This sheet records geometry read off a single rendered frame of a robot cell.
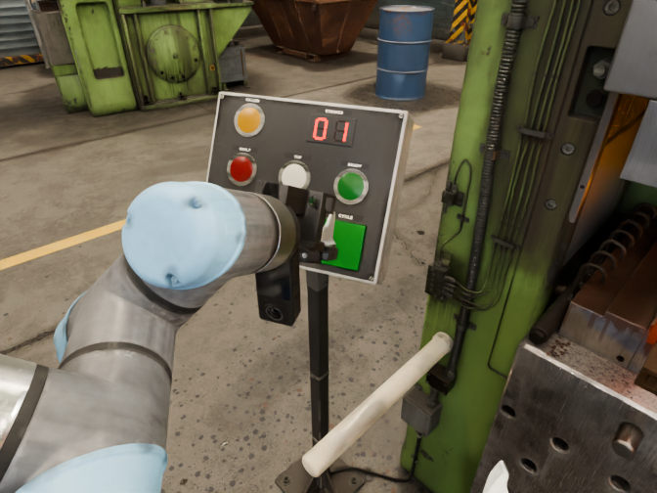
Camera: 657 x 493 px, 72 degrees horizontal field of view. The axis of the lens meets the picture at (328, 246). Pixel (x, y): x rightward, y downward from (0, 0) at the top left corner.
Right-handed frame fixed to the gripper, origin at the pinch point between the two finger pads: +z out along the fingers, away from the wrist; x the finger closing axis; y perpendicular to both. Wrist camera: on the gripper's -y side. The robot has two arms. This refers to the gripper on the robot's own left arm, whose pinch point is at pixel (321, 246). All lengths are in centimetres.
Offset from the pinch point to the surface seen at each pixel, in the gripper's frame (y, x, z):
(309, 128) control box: 17.8, 8.8, 10.1
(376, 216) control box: 5.5, -5.0, 10.4
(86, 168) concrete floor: 2, 265, 215
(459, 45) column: 270, 43, 637
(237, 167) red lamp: 9.6, 20.8, 10.0
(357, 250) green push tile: -0.5, -3.0, 9.6
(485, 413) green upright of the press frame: -37, -31, 52
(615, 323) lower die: -3.3, -40.8, 10.3
